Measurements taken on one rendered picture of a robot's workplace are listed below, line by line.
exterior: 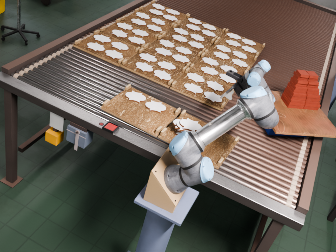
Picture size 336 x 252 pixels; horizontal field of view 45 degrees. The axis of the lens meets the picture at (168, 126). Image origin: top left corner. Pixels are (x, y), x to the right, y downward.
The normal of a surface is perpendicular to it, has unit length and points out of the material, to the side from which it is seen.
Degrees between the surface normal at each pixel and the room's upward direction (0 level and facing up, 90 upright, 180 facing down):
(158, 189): 90
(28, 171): 0
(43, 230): 0
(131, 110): 0
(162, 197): 90
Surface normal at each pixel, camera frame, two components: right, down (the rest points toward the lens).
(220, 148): 0.22, -0.78
